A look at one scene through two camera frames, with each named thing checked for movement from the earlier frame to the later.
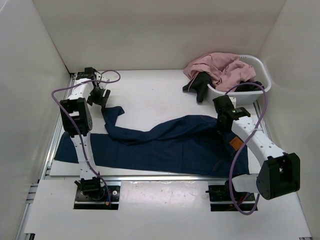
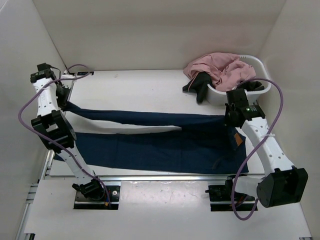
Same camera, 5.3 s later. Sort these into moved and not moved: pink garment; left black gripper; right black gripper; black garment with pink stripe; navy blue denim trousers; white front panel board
Moved: navy blue denim trousers; right black gripper; left black gripper
Not moved: black garment with pink stripe; white front panel board; pink garment
